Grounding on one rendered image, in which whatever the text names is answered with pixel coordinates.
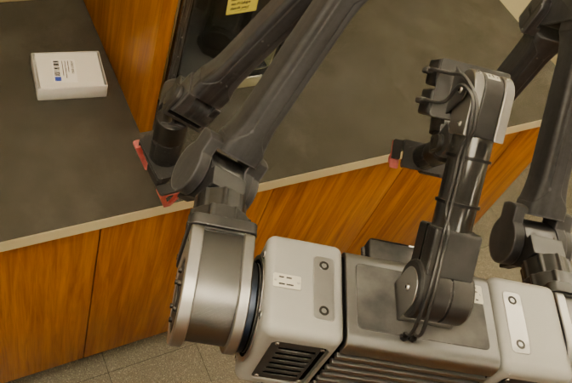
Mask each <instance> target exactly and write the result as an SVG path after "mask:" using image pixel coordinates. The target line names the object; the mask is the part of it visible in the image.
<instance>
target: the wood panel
mask: <svg viewBox="0 0 572 383"><path fill-rule="evenodd" d="M84 3H85V5H86V7H87V10H88V12H89V15H90V17H91V20H92V21H93V23H94V27H95V29H96V31H97V33H98V35H99V38H100V40H101V43H102V45H103V47H104V50H105V51H106V55H107V57H108V59H109V61H110V63H111V65H112V69H113V71H114V73H115V75H116V77H117V80H118V82H119V85H120V87H121V89H122V91H123V94H124V97H125V99H126V101H127V103H128V105H129V109H130V110H131V112H132V115H133V117H134V120H135V122H136V124H137V127H138V129H139V131H140V133H142V132H146V131H152V126H153V122H154V117H155V113H156V109H157V101H158V96H159V92H160V88H161V83H162V79H163V71H164V67H165V62H166V58H167V53H168V50H169V42H170V38H171V33H172V29H173V24H174V17H175V12H176V8H177V3H178V0H84Z"/></svg>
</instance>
